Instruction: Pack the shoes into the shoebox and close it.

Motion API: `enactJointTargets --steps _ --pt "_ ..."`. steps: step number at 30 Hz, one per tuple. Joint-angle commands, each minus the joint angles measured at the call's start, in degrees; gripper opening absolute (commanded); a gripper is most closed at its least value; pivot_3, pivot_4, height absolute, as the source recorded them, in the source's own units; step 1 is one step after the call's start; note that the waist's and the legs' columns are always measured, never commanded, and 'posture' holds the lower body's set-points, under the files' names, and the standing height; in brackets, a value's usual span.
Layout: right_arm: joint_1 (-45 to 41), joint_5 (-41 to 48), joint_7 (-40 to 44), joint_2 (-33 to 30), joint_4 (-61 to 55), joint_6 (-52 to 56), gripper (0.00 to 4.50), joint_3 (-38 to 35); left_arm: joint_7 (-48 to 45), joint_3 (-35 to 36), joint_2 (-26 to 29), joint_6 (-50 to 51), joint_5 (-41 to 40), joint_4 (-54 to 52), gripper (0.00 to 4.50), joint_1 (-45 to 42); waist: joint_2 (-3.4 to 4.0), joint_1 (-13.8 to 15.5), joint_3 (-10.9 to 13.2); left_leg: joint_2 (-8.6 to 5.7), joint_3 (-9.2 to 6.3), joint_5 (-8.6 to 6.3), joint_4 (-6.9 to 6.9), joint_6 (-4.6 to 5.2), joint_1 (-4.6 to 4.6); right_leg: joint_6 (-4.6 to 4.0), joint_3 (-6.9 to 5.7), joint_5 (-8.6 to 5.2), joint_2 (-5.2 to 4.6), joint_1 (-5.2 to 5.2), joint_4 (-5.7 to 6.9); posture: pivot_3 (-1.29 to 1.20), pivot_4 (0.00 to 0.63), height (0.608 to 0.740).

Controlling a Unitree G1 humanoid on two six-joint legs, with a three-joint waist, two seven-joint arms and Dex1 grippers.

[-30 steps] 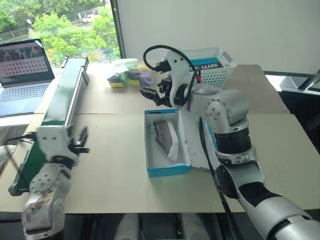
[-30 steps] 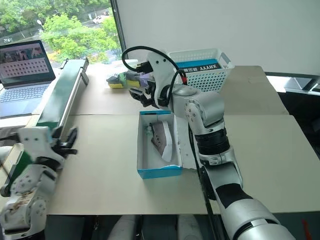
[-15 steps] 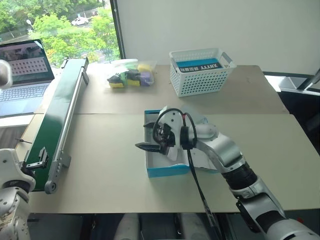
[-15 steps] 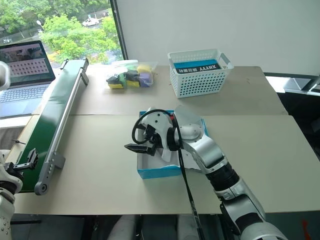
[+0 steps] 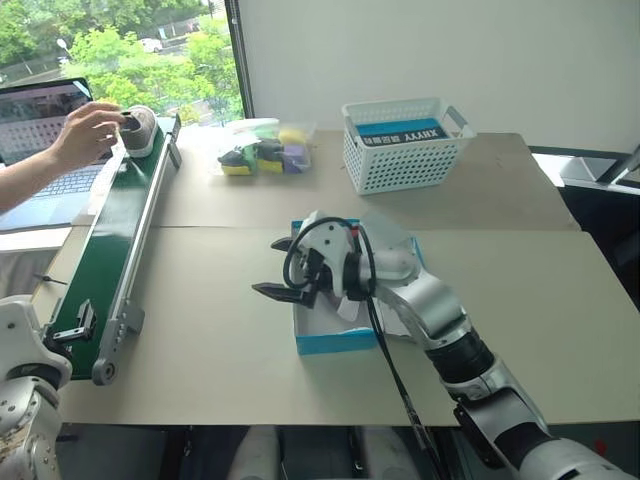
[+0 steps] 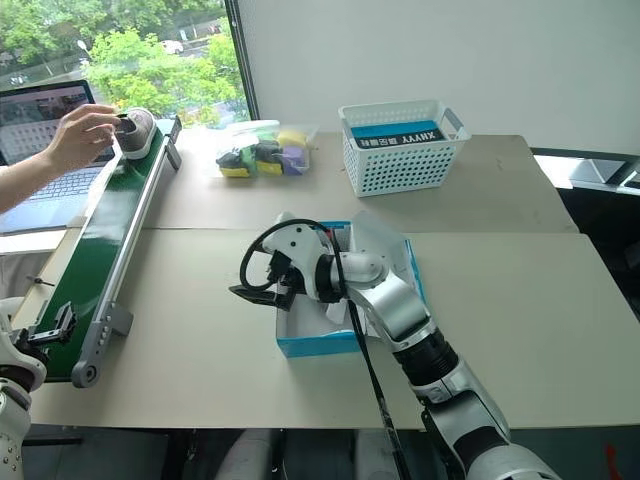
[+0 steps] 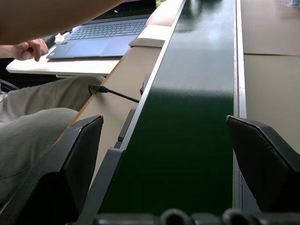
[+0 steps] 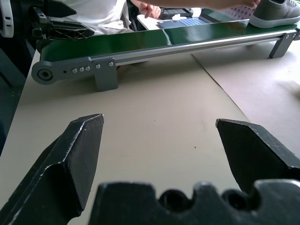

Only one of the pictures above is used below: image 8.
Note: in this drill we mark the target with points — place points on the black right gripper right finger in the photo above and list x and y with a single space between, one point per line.
253 152

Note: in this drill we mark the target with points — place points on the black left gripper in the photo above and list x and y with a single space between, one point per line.
39 23

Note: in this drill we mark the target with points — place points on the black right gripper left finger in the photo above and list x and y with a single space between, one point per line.
70 164

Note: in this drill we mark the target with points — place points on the grey sneaker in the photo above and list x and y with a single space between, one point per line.
274 14

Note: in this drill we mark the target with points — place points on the person's bare hand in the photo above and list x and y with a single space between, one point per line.
150 10
250 2

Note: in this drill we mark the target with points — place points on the person's white shirt torso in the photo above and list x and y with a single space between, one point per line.
93 11

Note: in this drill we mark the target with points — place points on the green conveyor belt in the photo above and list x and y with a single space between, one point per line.
105 44

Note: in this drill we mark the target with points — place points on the brown cardboard sheet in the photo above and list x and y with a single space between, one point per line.
257 82

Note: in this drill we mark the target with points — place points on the black device box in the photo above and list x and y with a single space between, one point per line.
174 11

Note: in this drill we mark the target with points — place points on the white crumpled tissue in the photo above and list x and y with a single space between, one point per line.
176 17

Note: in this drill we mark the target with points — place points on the dark blue laptop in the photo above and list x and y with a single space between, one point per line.
185 23

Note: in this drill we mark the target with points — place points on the white paper pink print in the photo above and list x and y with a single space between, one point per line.
241 11

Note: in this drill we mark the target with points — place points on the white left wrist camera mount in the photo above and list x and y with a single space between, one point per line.
5 18

